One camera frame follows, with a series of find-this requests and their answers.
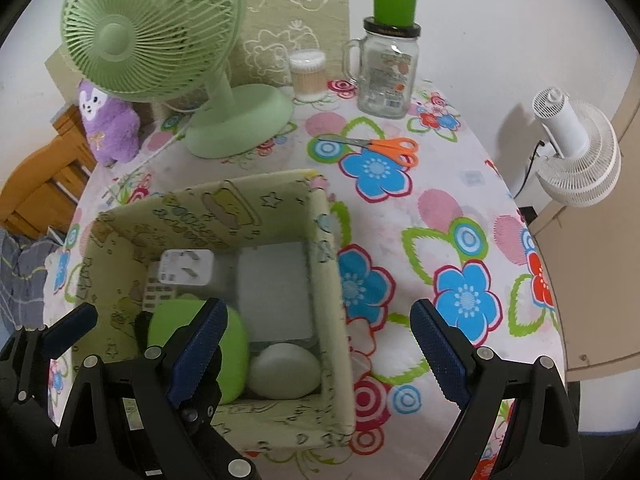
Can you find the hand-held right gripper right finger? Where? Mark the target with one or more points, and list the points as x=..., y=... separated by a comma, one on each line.
x=440, y=355

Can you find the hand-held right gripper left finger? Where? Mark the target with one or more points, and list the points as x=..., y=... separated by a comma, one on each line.
x=197, y=350

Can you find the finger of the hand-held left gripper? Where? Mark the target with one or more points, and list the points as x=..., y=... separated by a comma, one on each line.
x=70, y=327
x=220, y=440

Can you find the green round case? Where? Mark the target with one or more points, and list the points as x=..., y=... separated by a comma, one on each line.
x=170, y=320

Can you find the black car key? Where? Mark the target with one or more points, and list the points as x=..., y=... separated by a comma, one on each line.
x=142, y=327

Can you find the white remote control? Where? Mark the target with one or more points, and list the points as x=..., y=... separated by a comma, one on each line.
x=157, y=297

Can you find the white 45W label card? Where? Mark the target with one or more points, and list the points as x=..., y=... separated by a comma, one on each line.
x=185, y=267

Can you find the white round case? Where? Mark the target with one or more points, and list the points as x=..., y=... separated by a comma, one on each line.
x=285, y=372

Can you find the white rectangular box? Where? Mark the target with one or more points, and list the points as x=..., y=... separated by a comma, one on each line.
x=275, y=290

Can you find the yellow printed storage box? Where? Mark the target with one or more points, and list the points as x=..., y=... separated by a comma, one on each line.
x=210, y=210

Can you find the grey plaid pillow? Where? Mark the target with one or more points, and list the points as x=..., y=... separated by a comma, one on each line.
x=22, y=275

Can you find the floral tablecloth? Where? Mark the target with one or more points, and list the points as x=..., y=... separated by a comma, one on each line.
x=425, y=240

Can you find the wooden bed headboard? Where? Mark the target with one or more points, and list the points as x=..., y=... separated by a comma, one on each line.
x=40, y=180

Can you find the beige wooden door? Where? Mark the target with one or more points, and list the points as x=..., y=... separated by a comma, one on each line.
x=590, y=285

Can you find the purple plush toy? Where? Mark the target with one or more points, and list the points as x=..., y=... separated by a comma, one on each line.
x=112, y=130

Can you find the white floor fan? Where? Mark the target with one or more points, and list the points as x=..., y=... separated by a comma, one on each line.
x=575, y=150

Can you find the cotton swab container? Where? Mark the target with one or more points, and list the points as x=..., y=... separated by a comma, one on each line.
x=307, y=77

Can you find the green desk fan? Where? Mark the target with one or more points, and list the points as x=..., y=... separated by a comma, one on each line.
x=120, y=32

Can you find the green plastic cup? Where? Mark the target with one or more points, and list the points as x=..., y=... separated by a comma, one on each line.
x=395, y=7

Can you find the green printed wall poster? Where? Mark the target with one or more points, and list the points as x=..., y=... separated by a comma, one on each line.
x=300, y=10

